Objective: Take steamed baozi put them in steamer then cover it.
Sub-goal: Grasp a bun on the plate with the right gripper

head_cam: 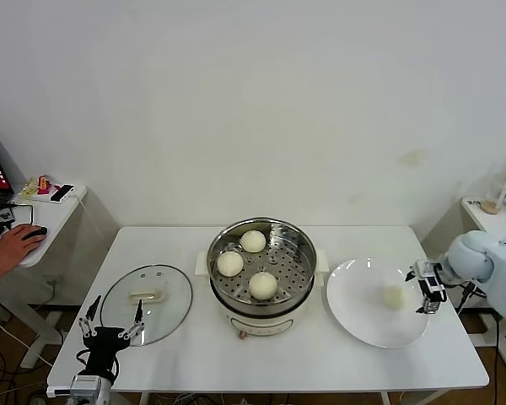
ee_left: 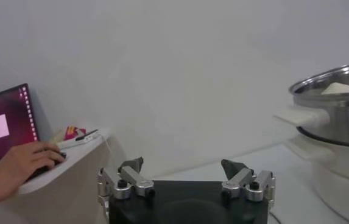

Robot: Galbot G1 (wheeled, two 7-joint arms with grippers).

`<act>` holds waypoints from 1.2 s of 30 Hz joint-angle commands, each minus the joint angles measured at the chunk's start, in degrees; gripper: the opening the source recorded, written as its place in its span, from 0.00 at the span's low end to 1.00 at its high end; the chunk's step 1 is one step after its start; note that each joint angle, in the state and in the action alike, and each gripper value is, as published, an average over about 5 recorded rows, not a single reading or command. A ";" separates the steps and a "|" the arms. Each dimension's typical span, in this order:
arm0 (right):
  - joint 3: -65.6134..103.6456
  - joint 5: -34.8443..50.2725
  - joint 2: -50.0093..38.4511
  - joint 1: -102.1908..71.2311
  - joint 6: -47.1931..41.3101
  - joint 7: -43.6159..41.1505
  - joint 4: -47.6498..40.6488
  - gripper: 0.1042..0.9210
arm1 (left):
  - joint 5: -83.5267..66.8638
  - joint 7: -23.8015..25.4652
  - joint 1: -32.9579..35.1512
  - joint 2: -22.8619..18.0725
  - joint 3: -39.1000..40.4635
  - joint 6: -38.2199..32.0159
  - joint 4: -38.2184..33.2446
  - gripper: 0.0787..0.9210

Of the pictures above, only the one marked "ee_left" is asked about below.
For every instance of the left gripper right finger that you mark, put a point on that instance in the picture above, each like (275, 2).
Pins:
(238, 179)

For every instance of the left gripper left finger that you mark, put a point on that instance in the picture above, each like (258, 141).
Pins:
(137, 179)

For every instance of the black computer mouse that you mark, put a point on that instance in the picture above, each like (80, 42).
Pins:
(59, 157)

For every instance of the stainless steel steamer basket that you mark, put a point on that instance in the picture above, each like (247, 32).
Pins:
(344, 124)

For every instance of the person's bare hand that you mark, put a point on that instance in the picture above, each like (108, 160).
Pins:
(22, 161)

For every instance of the white phone black screen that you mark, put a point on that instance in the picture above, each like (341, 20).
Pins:
(86, 137)

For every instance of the white laptop side table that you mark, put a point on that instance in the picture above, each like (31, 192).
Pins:
(70, 182)

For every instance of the red snack packet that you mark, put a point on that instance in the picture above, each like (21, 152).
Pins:
(73, 132)

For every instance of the yellowish snack packet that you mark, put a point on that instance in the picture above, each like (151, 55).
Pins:
(58, 137)

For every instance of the white electric cooking pot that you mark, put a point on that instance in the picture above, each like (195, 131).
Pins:
(344, 182)

